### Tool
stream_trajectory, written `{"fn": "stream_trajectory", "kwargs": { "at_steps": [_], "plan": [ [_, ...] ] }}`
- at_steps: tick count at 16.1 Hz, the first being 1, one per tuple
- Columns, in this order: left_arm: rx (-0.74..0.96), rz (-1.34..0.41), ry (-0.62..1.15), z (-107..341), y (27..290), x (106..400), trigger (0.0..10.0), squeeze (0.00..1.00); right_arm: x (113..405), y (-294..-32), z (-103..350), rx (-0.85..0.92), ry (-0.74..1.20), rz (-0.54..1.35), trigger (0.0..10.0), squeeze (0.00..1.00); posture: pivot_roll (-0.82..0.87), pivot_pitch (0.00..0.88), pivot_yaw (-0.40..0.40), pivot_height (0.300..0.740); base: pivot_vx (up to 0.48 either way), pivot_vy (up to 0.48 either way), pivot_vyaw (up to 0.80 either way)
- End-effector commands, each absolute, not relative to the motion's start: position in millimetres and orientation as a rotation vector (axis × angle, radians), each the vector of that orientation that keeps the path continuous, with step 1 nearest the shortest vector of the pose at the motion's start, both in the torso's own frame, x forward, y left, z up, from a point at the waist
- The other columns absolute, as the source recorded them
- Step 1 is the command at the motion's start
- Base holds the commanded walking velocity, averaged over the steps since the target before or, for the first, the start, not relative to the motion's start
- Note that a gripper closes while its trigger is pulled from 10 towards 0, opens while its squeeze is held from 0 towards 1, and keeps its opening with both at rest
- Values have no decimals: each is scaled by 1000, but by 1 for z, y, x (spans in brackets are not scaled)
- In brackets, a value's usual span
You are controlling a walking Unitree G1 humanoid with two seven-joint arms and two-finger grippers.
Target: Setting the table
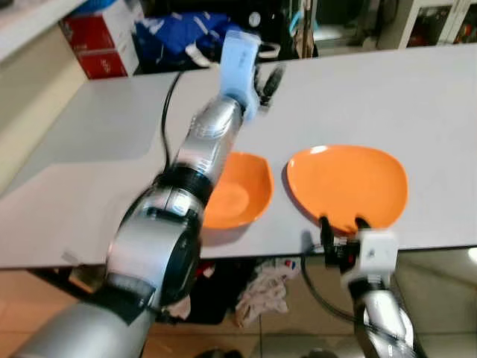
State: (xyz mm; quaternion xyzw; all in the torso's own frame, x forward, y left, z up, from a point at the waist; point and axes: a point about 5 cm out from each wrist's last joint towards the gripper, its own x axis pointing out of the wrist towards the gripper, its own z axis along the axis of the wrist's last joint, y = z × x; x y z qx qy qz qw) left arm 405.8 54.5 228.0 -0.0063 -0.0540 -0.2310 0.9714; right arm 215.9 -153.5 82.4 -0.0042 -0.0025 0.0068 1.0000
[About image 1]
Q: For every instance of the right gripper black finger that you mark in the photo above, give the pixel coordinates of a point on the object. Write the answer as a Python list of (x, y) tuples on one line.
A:
[(363, 224), (326, 227)]

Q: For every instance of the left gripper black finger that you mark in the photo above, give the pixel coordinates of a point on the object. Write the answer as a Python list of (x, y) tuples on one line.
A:
[(275, 80)]

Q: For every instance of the orange plate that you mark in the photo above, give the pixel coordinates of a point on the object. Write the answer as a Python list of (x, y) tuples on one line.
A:
[(346, 183)]

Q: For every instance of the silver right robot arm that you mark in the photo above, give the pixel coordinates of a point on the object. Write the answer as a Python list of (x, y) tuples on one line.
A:
[(384, 321)]

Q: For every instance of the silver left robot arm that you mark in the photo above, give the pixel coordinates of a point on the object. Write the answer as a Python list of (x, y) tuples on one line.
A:
[(149, 246)]

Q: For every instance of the beige cloth with printed patch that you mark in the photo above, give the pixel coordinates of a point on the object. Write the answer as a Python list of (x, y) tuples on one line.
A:
[(264, 294)]

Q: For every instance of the orange bowl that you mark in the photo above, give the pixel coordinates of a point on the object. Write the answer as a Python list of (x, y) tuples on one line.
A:
[(242, 190)]

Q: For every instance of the red and white cardboard box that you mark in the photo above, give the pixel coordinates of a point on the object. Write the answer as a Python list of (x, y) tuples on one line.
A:
[(100, 37)]

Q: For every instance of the white glass door cabinet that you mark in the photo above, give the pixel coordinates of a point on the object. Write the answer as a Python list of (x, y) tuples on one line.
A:
[(440, 22)]

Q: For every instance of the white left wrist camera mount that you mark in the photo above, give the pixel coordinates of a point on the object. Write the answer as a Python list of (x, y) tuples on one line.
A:
[(240, 67)]

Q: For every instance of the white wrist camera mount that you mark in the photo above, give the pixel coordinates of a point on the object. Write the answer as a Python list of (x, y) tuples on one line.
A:
[(240, 67), (376, 253)]

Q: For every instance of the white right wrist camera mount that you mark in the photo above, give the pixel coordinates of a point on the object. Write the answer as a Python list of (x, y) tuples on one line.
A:
[(376, 253)]

